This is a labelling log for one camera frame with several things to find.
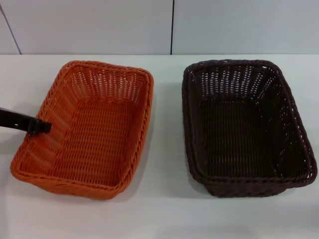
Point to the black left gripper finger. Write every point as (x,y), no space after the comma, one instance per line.
(22,120)

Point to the orange woven plastic basket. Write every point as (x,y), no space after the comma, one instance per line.
(99,139)

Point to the dark brown woven basket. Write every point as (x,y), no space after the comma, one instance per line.
(244,139)

